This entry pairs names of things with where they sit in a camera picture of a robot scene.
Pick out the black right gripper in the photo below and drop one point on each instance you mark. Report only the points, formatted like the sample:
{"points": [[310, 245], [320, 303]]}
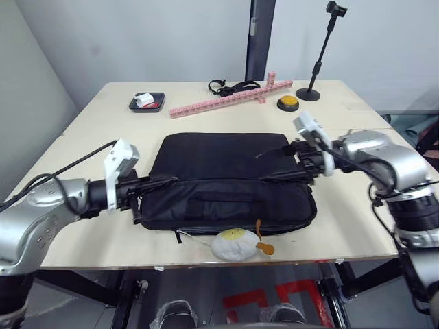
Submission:
{"points": [[308, 161]]}

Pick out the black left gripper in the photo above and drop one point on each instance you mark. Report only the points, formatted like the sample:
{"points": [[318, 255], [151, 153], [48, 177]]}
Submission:
{"points": [[125, 192]]}

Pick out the black laptop bag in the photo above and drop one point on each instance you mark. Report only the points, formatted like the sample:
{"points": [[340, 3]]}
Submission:
{"points": [[212, 154]]}

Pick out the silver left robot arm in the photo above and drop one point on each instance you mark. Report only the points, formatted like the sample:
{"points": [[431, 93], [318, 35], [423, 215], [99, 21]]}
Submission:
{"points": [[34, 219]]}

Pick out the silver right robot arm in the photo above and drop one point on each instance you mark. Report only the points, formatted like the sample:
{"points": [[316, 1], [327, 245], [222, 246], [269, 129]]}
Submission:
{"points": [[404, 161]]}

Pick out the white and yellow plush mouse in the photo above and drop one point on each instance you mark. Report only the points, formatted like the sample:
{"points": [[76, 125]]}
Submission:
{"points": [[233, 246]]}

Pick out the yellow button black base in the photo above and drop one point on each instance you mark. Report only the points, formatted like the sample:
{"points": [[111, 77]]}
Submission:
{"points": [[288, 100]]}

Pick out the black stand round base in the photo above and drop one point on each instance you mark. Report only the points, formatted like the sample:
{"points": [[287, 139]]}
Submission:
{"points": [[308, 94]]}

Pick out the small red item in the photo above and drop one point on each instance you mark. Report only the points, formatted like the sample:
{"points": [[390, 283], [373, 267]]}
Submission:
{"points": [[151, 105]]}

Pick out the small white box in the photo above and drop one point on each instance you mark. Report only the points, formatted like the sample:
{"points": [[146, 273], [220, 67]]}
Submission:
{"points": [[143, 99]]}

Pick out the black rectangular tray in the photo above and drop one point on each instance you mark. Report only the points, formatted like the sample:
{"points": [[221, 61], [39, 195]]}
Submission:
{"points": [[161, 99]]}

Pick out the short pink block bar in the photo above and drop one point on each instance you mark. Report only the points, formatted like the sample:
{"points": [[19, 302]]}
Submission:
{"points": [[271, 78]]}

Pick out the long pink block bar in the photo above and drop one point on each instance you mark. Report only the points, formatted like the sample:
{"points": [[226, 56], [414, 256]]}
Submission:
{"points": [[212, 103]]}

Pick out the dark vertical pillar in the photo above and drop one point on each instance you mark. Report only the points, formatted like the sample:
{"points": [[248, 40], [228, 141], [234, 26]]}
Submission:
{"points": [[262, 41]]}

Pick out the dark rounded foot-like shape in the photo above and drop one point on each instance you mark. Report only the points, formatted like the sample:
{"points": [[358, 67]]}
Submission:
{"points": [[283, 315], [176, 313]]}

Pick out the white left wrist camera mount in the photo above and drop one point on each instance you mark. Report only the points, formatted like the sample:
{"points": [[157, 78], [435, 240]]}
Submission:
{"points": [[120, 154]]}

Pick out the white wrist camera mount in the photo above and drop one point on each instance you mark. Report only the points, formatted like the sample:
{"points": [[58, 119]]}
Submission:
{"points": [[308, 123], [120, 154]]}

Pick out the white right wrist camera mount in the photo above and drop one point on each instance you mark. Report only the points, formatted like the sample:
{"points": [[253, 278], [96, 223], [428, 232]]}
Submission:
{"points": [[308, 123]]}

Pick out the black metal table frame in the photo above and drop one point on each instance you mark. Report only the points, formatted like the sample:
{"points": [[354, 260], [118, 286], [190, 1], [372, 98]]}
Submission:
{"points": [[85, 291]]}

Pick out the small grey wall box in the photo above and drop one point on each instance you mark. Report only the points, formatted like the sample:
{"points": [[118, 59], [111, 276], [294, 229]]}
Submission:
{"points": [[253, 26]]}

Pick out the dark frame with teal cover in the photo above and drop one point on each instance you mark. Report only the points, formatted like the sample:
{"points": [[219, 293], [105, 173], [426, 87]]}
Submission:
{"points": [[427, 133]]}

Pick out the small black camera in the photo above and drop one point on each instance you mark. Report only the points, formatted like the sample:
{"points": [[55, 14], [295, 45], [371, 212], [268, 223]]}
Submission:
{"points": [[337, 8]]}

